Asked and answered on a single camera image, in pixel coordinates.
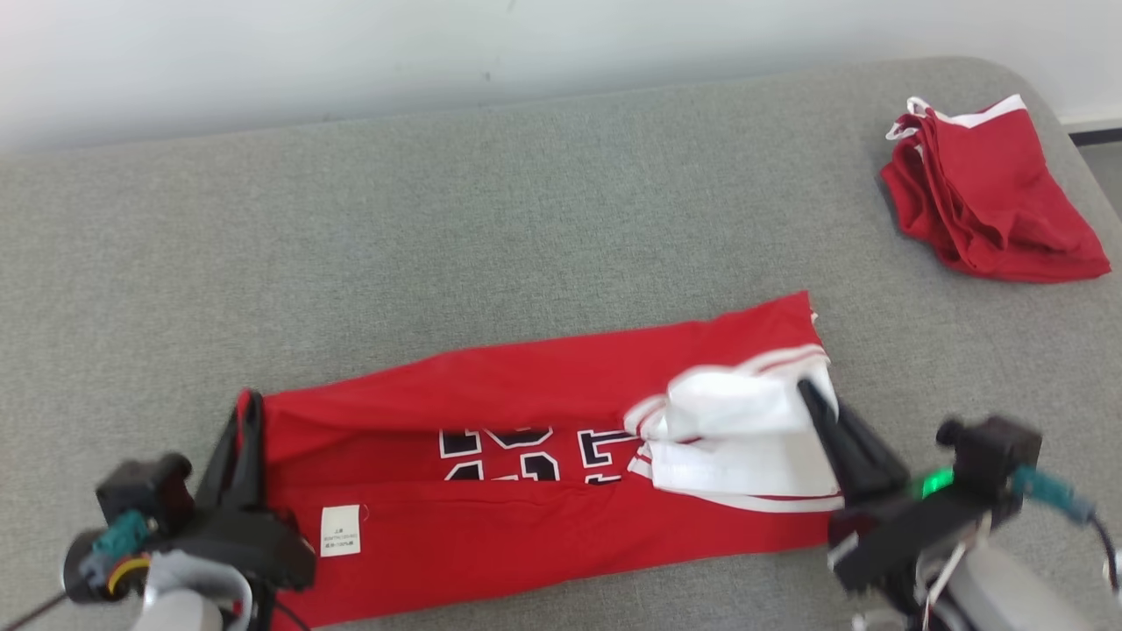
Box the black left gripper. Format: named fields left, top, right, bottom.
left=145, top=394, right=318, bottom=597

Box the red white basketball jersey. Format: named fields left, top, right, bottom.
left=232, top=291, right=847, bottom=630

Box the white wall baseboard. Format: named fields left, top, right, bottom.
left=1061, top=114, right=1122, bottom=146

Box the black cable teal connector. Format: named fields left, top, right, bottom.
left=1012, top=466, right=1122, bottom=597
left=0, top=511, right=152, bottom=631

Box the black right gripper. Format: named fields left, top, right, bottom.
left=798, top=382, right=996, bottom=597

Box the red shorts white trim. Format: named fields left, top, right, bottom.
left=879, top=94, right=1112, bottom=284

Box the grey fabric sofa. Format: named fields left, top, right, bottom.
left=0, top=57, right=1122, bottom=631

